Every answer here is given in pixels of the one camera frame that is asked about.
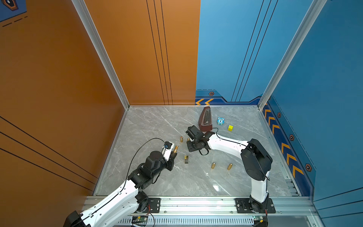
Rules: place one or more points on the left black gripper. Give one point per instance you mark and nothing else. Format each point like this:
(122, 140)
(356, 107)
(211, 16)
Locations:
(169, 166)

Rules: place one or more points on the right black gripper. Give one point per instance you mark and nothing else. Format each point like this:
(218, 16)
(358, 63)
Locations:
(189, 148)

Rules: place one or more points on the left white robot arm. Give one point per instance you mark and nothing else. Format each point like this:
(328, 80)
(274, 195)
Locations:
(126, 199)

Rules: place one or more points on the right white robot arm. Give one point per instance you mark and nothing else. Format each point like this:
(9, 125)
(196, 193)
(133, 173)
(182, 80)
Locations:
(257, 162)

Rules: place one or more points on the gold black square box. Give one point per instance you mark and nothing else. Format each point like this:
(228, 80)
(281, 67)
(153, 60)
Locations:
(186, 159)

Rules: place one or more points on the dark red metronome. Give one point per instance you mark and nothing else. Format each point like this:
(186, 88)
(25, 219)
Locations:
(205, 120)

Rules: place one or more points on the blue owl toy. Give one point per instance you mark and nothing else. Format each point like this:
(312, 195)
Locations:
(220, 121)

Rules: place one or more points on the left green circuit board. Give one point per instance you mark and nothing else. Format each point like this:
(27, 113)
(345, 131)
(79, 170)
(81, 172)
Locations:
(139, 220)

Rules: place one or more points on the green circuit board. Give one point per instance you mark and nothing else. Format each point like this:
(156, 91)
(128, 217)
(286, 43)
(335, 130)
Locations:
(261, 221)
(139, 220)

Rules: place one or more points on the right green circuit board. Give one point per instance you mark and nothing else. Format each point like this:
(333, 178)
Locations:
(261, 221)

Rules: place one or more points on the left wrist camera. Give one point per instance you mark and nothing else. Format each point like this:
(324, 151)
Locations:
(168, 148)

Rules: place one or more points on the left black mount plate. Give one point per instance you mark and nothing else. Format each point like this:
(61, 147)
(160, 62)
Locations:
(154, 204)

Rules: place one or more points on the black mount plate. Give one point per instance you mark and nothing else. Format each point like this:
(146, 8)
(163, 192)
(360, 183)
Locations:
(246, 205)
(154, 204)

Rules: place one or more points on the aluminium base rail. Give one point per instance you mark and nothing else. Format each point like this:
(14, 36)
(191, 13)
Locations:
(217, 210)

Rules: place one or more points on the right black mount plate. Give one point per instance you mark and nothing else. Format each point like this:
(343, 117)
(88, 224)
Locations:
(246, 205)

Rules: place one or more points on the left aluminium corner post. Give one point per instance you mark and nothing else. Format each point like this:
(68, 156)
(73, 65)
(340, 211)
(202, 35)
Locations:
(97, 42)

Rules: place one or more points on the aluminium corner post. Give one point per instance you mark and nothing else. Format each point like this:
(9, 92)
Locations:
(300, 35)
(97, 42)

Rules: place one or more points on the right aluminium corner post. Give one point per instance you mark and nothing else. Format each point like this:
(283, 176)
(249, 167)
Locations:
(300, 35)

